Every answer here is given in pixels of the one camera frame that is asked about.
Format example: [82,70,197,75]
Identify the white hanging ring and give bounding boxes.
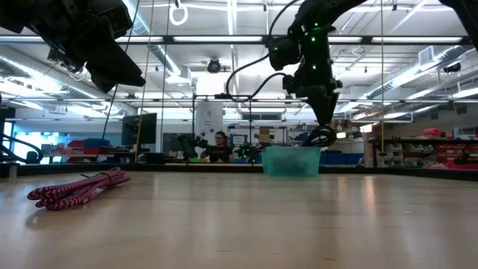
[168,0,189,27]

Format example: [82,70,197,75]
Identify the black curved hose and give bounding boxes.
[0,133,44,165]

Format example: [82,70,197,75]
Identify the yellow hanging cord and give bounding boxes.
[134,0,155,161]

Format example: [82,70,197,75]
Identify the pink braided USB-C cable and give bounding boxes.
[26,167,131,211]

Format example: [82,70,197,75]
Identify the teal translucent plastic bin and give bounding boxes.
[261,145,322,178]

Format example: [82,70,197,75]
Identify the thin black hanging cable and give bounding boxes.
[100,0,142,143]

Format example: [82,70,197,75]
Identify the black table edge rail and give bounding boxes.
[0,163,478,183]

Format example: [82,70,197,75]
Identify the black overhead camera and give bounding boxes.
[206,58,223,75]

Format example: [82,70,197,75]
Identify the black USB-C cable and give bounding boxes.
[301,125,338,148]

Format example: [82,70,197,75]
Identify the person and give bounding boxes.
[201,130,235,164]

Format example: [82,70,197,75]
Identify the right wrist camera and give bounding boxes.
[267,35,302,72]

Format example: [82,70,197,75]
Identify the white column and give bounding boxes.
[195,100,224,136]

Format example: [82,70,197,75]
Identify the black shelf with bins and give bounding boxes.
[367,136,478,170]

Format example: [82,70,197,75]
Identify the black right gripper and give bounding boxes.
[283,70,343,127]

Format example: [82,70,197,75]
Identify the blue storage bin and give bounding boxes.
[84,137,111,149]

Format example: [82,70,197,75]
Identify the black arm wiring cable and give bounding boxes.
[225,0,299,104]

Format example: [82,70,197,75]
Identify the red storage bin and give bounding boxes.
[66,140,86,155]

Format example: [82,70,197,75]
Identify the black monitor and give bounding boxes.
[121,113,158,146]

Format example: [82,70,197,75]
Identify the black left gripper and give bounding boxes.
[33,0,146,94]

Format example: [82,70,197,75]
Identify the black metal frame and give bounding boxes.
[191,93,253,150]

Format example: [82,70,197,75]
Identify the blue storage bins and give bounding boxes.
[320,151,365,165]

